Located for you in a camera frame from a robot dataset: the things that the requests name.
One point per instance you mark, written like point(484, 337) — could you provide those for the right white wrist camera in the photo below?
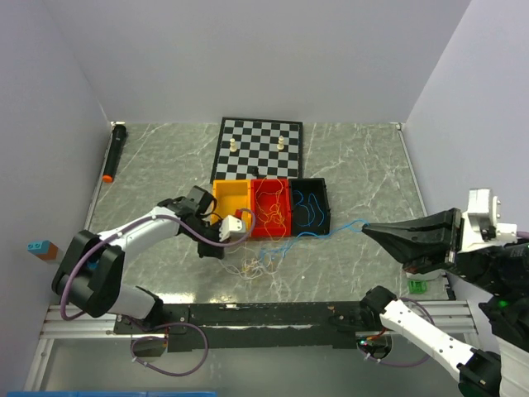
point(481, 227)

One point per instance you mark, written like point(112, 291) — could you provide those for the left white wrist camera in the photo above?
point(234, 230)

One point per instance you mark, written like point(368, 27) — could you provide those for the yellow plastic bin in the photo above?
point(231, 195)

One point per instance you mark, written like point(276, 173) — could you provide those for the white tilted stand device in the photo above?
point(431, 275)

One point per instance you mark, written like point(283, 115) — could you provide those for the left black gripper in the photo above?
point(211, 250)

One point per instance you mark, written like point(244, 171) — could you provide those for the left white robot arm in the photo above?
point(90, 275)

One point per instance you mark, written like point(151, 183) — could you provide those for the green small toy block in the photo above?
point(417, 286)

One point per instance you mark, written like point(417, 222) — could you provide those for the black marker orange cap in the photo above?
point(119, 136)

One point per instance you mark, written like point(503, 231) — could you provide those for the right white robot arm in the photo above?
point(494, 362)

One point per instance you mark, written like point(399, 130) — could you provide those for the blue brown toy block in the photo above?
point(44, 250)

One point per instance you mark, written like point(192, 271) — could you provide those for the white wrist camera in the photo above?
point(481, 227)
point(234, 230)

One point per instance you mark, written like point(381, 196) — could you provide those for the black plastic bin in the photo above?
point(311, 212)

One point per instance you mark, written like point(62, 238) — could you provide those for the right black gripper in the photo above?
point(419, 241)

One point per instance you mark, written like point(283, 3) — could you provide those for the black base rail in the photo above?
point(336, 324)

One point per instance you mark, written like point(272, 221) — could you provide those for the red plastic bin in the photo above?
point(270, 202)

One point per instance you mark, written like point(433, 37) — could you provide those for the black white chessboard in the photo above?
point(256, 141)

